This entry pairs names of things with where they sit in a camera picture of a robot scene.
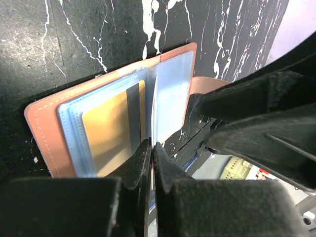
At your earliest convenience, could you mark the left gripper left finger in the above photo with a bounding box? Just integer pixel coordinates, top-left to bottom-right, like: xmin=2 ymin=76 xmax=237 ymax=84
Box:
xmin=0 ymin=139 xmax=152 ymax=237

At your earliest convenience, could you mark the gold magnetic stripe card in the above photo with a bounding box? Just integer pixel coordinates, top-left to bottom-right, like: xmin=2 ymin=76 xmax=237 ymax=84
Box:
xmin=82 ymin=80 xmax=146 ymax=177

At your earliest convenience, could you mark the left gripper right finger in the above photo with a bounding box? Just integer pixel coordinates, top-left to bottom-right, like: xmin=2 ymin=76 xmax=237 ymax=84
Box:
xmin=153 ymin=143 xmax=308 ymax=237

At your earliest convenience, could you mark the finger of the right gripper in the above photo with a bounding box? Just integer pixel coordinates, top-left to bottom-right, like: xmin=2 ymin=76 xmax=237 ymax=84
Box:
xmin=197 ymin=35 xmax=316 ymax=192

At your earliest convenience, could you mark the pink leather card holder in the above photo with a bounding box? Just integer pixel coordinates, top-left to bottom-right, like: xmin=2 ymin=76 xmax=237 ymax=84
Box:
xmin=24 ymin=42 xmax=232 ymax=179

